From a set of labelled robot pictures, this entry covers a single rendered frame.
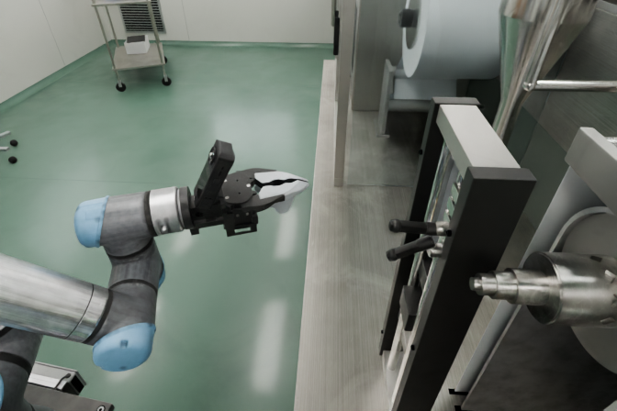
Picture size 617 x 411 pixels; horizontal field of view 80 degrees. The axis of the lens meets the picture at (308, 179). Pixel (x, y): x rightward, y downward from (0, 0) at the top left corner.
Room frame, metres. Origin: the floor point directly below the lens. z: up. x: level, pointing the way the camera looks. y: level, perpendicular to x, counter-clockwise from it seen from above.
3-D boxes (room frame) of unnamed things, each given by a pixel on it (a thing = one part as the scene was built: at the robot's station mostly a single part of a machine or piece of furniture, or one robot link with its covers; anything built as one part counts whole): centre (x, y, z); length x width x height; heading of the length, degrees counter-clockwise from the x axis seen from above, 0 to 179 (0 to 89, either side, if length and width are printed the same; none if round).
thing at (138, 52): (4.28, 1.97, 0.51); 0.91 x 0.58 x 1.02; 20
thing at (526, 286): (0.21, -0.18, 1.34); 0.06 x 0.03 x 0.03; 86
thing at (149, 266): (0.42, 0.30, 1.12); 0.11 x 0.08 x 0.11; 15
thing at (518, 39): (0.67, -0.40, 1.19); 0.14 x 0.14 x 0.57
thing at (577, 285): (0.21, -0.24, 1.34); 0.06 x 0.06 x 0.06; 86
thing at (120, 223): (0.43, 0.30, 1.21); 0.11 x 0.08 x 0.09; 105
